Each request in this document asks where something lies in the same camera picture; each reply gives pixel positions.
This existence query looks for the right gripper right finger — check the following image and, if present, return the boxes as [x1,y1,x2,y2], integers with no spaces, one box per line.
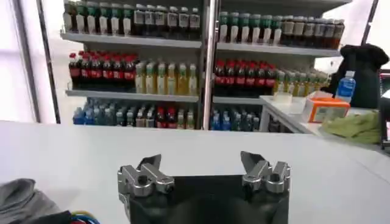
[239,150,292,195]

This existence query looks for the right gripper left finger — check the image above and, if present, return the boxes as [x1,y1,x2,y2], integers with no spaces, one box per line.
[117,153,176,198]

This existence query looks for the grey printed T-shirt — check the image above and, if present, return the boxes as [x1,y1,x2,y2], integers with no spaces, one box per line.
[0,178,101,224]

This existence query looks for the white desk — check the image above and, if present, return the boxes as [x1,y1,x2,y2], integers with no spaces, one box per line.
[260,95,390,153]

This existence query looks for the clear plastic container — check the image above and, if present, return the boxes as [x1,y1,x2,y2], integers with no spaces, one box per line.
[272,91,294,105]

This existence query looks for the orange tissue box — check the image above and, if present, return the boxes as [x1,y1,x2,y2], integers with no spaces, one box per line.
[301,90,352,124]

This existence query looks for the green cloth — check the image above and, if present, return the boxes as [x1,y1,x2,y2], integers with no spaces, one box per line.
[321,110,382,145]

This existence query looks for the shelf of bottled drinks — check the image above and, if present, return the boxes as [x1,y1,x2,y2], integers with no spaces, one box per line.
[210,0,353,133]
[60,0,205,131]

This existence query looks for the blue-label water bottle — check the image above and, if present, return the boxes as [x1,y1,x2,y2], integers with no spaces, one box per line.
[335,70,357,104]

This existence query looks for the black bag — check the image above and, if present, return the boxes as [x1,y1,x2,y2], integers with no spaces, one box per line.
[322,43,390,110]

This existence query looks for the dark slanted pole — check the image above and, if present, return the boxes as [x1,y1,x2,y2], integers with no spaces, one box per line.
[360,0,380,46]

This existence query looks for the thin black frame pole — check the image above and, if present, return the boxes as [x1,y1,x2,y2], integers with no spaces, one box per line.
[35,0,62,125]

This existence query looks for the grey slanted frame pole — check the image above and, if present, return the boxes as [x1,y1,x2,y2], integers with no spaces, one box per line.
[10,0,43,124]

